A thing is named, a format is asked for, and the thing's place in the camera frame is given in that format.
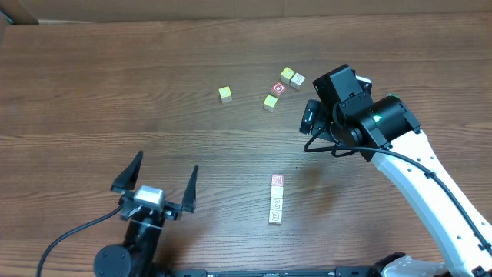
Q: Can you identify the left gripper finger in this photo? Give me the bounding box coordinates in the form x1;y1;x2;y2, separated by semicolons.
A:
111;151;143;193
181;165;199;213

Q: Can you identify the white patterned block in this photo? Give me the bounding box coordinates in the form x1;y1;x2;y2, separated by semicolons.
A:
270;198;283;211

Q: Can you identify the white B block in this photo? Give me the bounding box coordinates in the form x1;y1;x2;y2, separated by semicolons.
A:
268;209;282;225

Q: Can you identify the yellow block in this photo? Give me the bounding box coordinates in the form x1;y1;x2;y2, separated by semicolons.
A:
263;95;278;112
280;67;295;85
218;86;232;103
271;186;284;199

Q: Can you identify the red M block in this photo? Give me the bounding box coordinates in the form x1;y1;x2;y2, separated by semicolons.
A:
271;174;284;187

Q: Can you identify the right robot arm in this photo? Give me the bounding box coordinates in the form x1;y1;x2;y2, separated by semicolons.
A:
300;65;491;276

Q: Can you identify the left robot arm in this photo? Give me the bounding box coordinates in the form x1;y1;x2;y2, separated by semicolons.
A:
93;151;198;277

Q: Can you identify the white block top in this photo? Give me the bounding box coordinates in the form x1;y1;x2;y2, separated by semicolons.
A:
289;72;305;90

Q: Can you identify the yellow block top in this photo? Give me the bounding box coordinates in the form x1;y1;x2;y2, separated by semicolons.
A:
280;67;295;85

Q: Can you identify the red circle block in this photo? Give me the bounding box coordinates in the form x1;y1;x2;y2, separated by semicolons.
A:
271;82;287;99

